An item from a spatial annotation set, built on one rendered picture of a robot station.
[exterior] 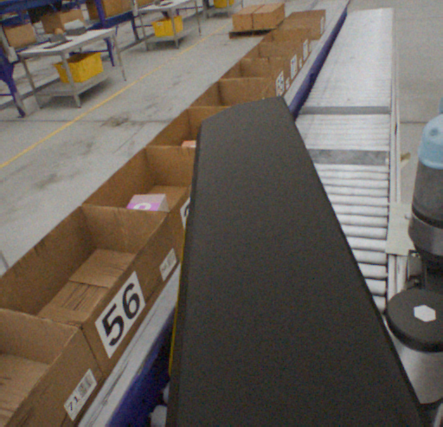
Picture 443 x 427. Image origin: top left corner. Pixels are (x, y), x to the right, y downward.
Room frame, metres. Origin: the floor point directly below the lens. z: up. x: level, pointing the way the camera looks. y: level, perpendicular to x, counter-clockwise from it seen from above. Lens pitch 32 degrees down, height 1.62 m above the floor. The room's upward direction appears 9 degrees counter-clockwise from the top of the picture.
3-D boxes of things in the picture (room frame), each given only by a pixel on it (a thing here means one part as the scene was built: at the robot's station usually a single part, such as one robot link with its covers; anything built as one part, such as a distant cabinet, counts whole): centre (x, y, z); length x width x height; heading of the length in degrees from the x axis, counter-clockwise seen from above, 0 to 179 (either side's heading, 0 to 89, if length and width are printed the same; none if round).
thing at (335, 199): (1.34, -0.40, 0.72); 0.52 x 0.05 x 0.05; 66
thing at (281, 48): (2.58, -0.46, 0.96); 0.39 x 0.29 x 0.17; 155
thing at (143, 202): (1.11, 0.25, 0.92); 0.16 x 0.11 x 0.07; 166
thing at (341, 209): (1.28, -0.37, 0.72); 0.52 x 0.05 x 0.05; 66
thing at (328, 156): (1.61, -0.52, 0.76); 0.46 x 0.01 x 0.09; 66
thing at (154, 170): (1.14, 0.19, 0.96); 0.39 x 0.29 x 0.17; 156
